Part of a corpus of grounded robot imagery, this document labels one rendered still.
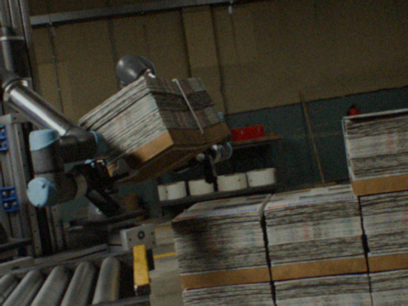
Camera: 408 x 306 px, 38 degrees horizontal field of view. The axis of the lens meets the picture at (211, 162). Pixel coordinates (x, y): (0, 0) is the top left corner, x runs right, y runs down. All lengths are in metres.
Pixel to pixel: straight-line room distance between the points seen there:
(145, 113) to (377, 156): 0.69
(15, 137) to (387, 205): 1.31
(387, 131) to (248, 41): 7.00
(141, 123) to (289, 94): 7.08
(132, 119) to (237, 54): 6.94
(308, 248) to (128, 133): 0.64
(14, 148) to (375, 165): 1.26
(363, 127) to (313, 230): 0.34
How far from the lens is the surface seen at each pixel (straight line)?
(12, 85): 1.83
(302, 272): 1.85
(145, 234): 2.23
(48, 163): 1.53
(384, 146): 1.80
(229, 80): 8.58
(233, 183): 7.88
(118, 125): 1.79
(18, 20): 2.43
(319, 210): 1.80
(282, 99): 8.72
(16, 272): 1.63
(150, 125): 1.72
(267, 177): 7.98
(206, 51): 8.49
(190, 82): 1.96
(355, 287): 1.85
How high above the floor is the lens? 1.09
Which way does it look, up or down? 3 degrees down
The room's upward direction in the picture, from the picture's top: 8 degrees counter-clockwise
